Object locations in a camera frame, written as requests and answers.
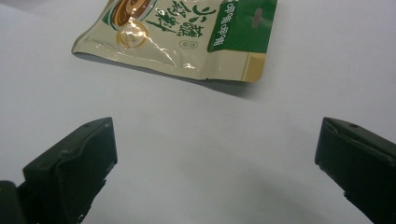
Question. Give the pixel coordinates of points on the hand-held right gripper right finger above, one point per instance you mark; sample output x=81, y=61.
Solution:
x=358, y=161

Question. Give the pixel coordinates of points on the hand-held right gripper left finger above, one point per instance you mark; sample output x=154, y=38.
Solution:
x=71, y=168

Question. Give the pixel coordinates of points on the beige and green snack packet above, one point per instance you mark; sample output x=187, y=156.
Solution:
x=186, y=37

